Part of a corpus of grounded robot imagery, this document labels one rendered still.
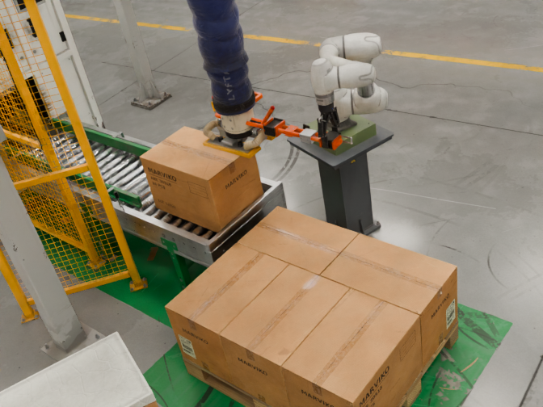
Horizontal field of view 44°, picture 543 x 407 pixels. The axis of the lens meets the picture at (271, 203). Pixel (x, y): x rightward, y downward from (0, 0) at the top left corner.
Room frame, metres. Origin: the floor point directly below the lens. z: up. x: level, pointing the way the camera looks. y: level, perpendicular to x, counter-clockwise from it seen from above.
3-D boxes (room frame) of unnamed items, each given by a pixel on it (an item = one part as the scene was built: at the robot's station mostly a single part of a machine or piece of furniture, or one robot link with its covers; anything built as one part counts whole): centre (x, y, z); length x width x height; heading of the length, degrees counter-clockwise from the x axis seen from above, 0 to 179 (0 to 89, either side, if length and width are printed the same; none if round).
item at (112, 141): (4.57, 1.04, 0.60); 1.60 x 0.10 x 0.09; 45
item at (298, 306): (2.60, -0.10, 0.34); 1.20 x 1.00 x 0.40; 45
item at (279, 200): (3.29, 0.16, 0.48); 0.70 x 0.03 x 0.15; 135
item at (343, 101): (3.69, -0.53, 1.00); 0.18 x 0.16 x 0.22; 77
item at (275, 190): (3.29, 0.16, 0.58); 0.70 x 0.03 x 0.06; 135
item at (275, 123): (3.05, -0.10, 1.27); 0.10 x 0.08 x 0.06; 136
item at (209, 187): (3.54, 0.39, 0.75); 0.60 x 0.40 x 0.40; 44
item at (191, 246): (3.90, 1.22, 0.50); 2.31 x 0.05 x 0.19; 45
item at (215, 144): (3.15, 0.15, 1.17); 0.34 x 0.10 x 0.05; 46
